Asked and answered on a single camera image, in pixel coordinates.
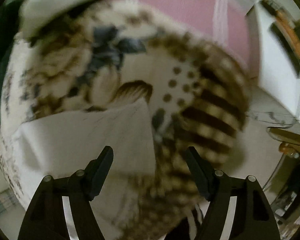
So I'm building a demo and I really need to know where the white small cloth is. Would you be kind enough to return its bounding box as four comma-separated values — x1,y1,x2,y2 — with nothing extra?
12,99,155,239

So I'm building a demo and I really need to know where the brown striped patterned cloth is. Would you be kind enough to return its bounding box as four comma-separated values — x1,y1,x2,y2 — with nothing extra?
122,34,249,239

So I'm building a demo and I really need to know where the floral white fleece blanket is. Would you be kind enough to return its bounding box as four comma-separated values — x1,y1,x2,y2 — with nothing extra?
0,0,251,240

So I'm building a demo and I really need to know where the pink bed sheet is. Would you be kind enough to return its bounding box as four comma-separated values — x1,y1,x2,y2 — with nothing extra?
108,0,253,77

